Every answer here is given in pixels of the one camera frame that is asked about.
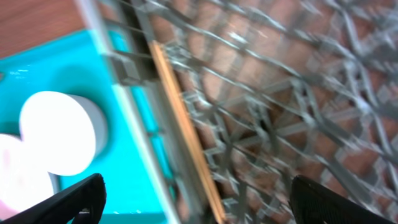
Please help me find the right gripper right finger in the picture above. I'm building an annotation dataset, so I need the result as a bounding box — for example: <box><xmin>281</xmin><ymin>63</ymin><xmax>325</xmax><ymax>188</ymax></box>
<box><xmin>289</xmin><ymin>175</ymin><xmax>393</xmax><ymax>224</ymax></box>

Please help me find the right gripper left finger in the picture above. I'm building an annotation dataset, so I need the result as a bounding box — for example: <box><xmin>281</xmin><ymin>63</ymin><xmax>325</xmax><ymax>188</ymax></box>
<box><xmin>1</xmin><ymin>173</ymin><xmax>106</xmax><ymax>224</ymax></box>

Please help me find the white round plate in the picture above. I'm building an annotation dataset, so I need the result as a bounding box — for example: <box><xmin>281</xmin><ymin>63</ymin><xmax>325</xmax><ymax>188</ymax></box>
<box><xmin>1</xmin><ymin>134</ymin><xmax>59</xmax><ymax>220</ymax></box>

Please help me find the pink bowl with food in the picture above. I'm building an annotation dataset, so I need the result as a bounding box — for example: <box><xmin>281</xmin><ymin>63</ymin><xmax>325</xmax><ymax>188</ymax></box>
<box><xmin>19</xmin><ymin>91</ymin><xmax>108</xmax><ymax>176</ymax></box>

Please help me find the grey dishwasher rack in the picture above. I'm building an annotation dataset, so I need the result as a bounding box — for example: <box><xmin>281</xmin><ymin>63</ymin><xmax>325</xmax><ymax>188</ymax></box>
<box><xmin>77</xmin><ymin>0</ymin><xmax>397</xmax><ymax>223</ymax></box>

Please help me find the teal serving tray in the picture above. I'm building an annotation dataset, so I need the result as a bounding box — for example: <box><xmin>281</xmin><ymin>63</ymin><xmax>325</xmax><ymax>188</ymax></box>
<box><xmin>1</xmin><ymin>30</ymin><xmax>167</xmax><ymax>223</ymax></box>

